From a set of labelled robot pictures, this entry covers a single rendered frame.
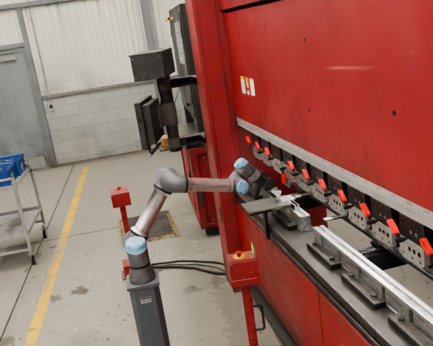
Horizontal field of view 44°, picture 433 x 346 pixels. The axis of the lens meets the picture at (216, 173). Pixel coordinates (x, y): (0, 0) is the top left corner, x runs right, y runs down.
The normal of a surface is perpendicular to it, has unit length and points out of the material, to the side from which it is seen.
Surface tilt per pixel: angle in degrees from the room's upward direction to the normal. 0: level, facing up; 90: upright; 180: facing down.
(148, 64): 90
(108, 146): 90
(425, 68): 90
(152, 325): 90
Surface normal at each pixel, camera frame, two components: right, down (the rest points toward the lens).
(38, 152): 0.16, 0.25
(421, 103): -0.96, 0.19
